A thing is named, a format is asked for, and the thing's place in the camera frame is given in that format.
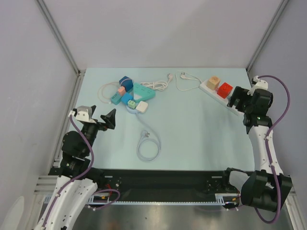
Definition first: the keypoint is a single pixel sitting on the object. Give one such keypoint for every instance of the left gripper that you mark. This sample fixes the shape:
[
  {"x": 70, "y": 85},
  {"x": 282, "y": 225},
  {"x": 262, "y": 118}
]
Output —
[{"x": 110, "y": 120}]

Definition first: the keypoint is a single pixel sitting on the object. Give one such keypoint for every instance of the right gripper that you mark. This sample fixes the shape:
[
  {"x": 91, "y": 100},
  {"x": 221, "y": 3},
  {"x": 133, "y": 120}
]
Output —
[{"x": 241, "y": 101}]

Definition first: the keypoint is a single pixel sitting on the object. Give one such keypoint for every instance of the red cube plug adapter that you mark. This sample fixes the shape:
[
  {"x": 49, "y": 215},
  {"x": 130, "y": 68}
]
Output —
[{"x": 224, "y": 90}]

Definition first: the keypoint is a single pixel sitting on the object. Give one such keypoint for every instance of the beige cube plug adapter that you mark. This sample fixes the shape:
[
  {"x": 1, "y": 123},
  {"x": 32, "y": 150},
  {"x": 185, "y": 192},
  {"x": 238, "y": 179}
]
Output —
[{"x": 213, "y": 83}]

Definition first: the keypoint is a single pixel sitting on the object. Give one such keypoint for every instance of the light blue cube adapter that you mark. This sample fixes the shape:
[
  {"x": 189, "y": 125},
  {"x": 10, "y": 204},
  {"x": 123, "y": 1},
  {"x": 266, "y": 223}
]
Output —
[{"x": 126, "y": 98}]

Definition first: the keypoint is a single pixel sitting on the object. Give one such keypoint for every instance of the green small plug adapter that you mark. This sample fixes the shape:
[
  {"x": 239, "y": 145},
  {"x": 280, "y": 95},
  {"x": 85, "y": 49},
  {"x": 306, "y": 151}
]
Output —
[{"x": 131, "y": 104}]

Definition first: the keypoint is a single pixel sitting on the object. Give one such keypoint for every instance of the white multicolour power strip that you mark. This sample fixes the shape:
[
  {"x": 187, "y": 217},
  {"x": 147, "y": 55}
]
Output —
[{"x": 219, "y": 99}]

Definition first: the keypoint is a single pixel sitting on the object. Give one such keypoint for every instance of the teal triangular power strip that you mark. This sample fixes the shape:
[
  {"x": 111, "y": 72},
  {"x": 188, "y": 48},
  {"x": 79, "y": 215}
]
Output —
[{"x": 141, "y": 93}]

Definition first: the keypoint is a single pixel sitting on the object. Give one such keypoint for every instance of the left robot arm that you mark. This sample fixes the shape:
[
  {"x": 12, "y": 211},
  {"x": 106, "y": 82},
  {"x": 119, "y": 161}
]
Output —
[{"x": 78, "y": 180}]

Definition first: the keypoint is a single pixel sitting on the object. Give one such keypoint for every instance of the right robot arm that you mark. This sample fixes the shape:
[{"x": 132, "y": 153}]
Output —
[{"x": 267, "y": 187}]

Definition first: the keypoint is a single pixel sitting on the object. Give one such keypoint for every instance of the pink small plug adapter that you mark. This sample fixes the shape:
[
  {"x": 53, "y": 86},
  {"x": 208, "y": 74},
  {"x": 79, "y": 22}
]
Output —
[{"x": 121, "y": 90}]

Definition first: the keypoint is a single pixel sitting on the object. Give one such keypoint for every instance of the dark blue cube adapter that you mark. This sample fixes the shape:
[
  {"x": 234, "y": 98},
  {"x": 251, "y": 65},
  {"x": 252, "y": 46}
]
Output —
[{"x": 127, "y": 83}]

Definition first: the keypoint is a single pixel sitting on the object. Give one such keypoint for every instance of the white square charger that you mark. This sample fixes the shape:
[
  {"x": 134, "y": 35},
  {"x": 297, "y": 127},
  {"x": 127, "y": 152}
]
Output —
[{"x": 142, "y": 107}]

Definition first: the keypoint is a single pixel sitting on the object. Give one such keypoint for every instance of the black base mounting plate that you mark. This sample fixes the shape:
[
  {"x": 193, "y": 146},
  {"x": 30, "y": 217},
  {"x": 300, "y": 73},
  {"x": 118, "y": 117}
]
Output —
[{"x": 164, "y": 186}]

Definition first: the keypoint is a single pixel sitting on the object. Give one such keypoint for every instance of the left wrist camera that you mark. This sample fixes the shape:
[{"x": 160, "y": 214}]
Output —
[{"x": 82, "y": 113}]

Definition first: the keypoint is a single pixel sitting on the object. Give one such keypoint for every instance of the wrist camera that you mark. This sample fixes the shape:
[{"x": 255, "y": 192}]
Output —
[
  {"x": 259, "y": 84},
  {"x": 82, "y": 113}
]

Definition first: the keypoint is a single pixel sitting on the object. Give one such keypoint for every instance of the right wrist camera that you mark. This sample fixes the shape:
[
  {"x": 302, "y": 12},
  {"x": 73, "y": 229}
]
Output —
[{"x": 259, "y": 84}]

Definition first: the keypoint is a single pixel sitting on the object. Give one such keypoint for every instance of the white slotted cable duct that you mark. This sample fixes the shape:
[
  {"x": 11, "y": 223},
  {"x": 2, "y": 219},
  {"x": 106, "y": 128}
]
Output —
[{"x": 219, "y": 200}]

